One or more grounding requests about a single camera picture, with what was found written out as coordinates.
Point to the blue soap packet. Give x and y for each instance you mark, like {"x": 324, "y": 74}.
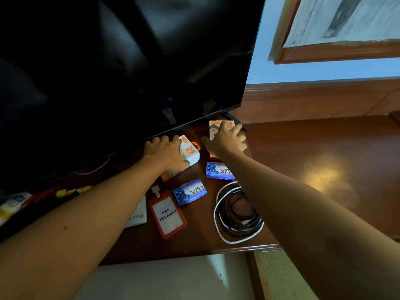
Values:
{"x": 218, "y": 171}
{"x": 189, "y": 193}

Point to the black flat television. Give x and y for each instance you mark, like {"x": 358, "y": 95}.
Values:
{"x": 109, "y": 74}

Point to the white and yellow cream tube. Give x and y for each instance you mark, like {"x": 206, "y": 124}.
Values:
{"x": 12, "y": 206}

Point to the wooden drawer with white bottom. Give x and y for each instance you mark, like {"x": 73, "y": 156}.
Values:
{"x": 156, "y": 278}

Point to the person's left hand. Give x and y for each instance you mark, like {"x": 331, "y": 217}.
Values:
{"x": 165, "y": 153}

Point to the person's right forearm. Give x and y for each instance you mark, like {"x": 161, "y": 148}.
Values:
{"x": 312, "y": 231}

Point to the low wooden side desk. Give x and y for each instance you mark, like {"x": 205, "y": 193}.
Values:
{"x": 343, "y": 146}

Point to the white box with green stripe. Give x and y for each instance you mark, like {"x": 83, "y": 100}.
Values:
{"x": 139, "y": 215}

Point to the person's left forearm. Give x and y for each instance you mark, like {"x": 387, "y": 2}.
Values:
{"x": 78, "y": 231}

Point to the yellow glue stick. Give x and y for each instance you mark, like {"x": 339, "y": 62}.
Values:
{"x": 73, "y": 192}

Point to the person's right hand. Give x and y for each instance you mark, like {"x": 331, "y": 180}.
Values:
{"x": 226, "y": 142}

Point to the orange and white charger box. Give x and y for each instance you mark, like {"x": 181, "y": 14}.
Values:
{"x": 215, "y": 126}
{"x": 190, "y": 151}

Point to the wooden framed picture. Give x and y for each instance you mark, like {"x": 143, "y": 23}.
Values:
{"x": 337, "y": 51}

